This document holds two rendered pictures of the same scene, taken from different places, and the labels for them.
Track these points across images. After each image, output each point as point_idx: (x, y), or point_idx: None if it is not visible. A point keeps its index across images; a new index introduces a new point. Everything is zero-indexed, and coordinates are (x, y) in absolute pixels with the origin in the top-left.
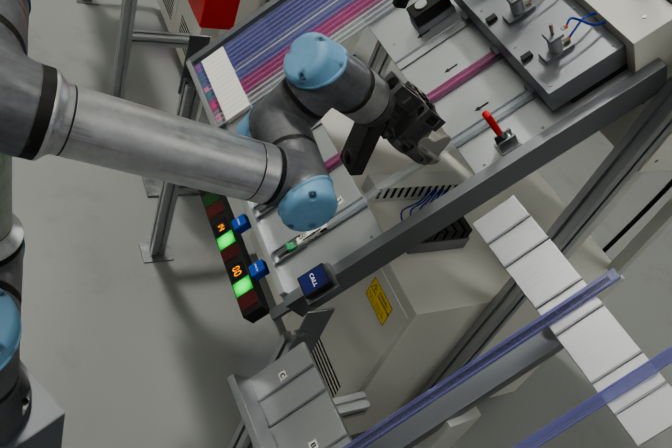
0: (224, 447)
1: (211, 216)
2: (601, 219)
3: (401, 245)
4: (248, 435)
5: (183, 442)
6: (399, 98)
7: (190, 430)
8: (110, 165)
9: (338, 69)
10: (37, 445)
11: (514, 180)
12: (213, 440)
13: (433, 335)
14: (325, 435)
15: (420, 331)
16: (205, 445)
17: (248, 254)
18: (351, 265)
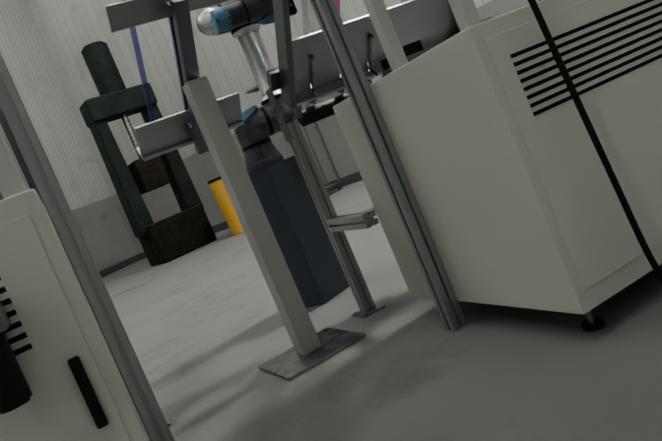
0: (398, 298)
1: None
2: None
3: (281, 42)
4: (321, 220)
5: (394, 291)
6: None
7: (404, 288)
8: (207, 28)
9: None
10: (262, 181)
11: None
12: (401, 294)
13: (361, 135)
14: None
15: (348, 128)
16: (396, 295)
17: (337, 102)
18: (278, 63)
